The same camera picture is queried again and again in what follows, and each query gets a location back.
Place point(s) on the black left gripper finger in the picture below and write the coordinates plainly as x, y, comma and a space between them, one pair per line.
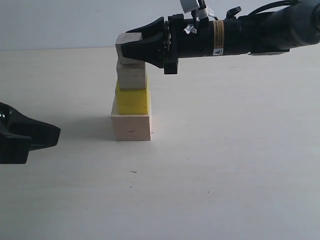
43, 135
14, 149

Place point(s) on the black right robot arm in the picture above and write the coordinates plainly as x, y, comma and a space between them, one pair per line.
272, 29

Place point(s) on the yellow cube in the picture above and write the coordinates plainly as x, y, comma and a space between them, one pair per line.
133, 101

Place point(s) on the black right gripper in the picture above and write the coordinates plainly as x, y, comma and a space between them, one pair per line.
188, 39

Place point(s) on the small wooden cube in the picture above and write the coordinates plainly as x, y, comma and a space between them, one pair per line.
125, 47

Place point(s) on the large light wooden cube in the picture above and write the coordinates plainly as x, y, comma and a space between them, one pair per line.
131, 127

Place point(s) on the medium grooved wooden cube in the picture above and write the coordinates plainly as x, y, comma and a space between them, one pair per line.
131, 76

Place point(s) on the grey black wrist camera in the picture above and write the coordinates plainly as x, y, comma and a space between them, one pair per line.
197, 8

